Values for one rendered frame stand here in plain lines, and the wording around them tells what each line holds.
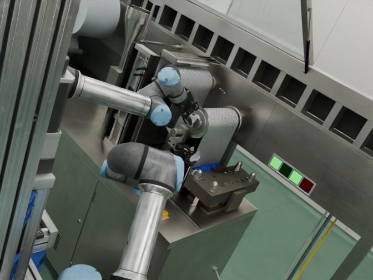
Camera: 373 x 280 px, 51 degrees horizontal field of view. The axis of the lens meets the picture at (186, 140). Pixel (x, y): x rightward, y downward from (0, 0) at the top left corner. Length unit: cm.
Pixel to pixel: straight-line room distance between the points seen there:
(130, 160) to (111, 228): 74
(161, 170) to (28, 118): 49
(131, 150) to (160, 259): 62
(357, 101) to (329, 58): 259
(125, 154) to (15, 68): 52
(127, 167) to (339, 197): 100
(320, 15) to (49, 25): 384
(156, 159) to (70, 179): 97
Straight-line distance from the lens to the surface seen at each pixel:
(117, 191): 177
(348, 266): 210
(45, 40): 82
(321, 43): 440
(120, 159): 123
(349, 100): 179
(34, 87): 85
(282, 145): 192
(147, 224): 119
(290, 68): 190
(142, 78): 184
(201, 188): 175
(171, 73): 148
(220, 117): 182
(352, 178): 181
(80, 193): 206
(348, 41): 430
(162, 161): 122
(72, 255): 224
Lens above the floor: 189
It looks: 24 degrees down
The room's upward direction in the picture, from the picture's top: 23 degrees clockwise
